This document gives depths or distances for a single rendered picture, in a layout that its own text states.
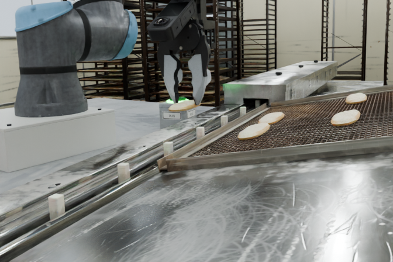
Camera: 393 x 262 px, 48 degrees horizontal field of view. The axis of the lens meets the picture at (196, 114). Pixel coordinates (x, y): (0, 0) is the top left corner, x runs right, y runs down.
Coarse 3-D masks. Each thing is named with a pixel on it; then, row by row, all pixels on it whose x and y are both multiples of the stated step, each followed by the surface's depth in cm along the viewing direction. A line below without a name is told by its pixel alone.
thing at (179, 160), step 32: (320, 96) 93; (384, 96) 81; (224, 128) 73; (288, 128) 66; (320, 128) 61; (352, 128) 56; (384, 128) 52; (160, 160) 53; (192, 160) 51; (224, 160) 49; (256, 160) 48; (288, 160) 46
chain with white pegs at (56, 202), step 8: (256, 104) 126; (240, 112) 113; (224, 120) 100; (200, 128) 88; (200, 136) 88; (168, 144) 75; (168, 152) 75; (120, 168) 63; (128, 168) 63; (120, 176) 63; (128, 176) 63; (56, 200) 50; (56, 208) 50; (64, 208) 51; (56, 216) 50
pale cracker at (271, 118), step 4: (276, 112) 79; (280, 112) 79; (264, 116) 76; (268, 116) 75; (272, 116) 75; (276, 116) 75; (280, 116) 76; (260, 120) 75; (264, 120) 74; (268, 120) 73; (272, 120) 73; (276, 120) 74; (268, 124) 73
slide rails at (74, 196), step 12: (252, 108) 124; (228, 120) 106; (204, 132) 93; (180, 144) 83; (156, 156) 75; (132, 168) 68; (96, 180) 62; (108, 180) 62; (72, 192) 57; (84, 192) 57; (48, 204) 53; (24, 216) 50; (36, 216) 50; (0, 228) 47; (12, 228) 47; (24, 228) 47; (0, 240) 44; (12, 240) 44
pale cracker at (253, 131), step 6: (252, 126) 67; (258, 126) 66; (264, 126) 67; (240, 132) 65; (246, 132) 64; (252, 132) 63; (258, 132) 64; (264, 132) 66; (240, 138) 63; (246, 138) 63; (252, 138) 63
